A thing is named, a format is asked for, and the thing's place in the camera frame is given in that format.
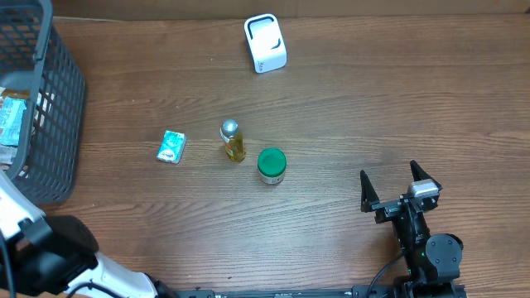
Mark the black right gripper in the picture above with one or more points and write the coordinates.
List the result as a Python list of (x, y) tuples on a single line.
[(371, 202)]

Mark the green lid jar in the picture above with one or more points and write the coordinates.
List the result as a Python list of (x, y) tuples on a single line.
[(272, 164)]

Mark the yellow oil bottle silver cap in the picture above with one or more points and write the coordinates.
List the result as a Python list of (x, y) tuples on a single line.
[(233, 140)]

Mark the teal tissue packet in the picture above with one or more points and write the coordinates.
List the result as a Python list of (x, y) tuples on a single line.
[(172, 147)]

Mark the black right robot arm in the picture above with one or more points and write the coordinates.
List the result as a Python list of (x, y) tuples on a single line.
[(433, 260)]

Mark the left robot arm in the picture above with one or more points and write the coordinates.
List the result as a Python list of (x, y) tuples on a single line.
[(58, 254)]

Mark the white barcode scanner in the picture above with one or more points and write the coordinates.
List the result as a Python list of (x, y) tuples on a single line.
[(265, 42)]

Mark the grey plastic mesh basket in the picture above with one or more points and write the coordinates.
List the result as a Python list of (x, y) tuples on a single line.
[(36, 60)]

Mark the teal white box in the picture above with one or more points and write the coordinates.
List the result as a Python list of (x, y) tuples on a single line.
[(12, 113)]

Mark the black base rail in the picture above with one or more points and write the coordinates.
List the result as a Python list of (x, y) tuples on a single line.
[(290, 294)]

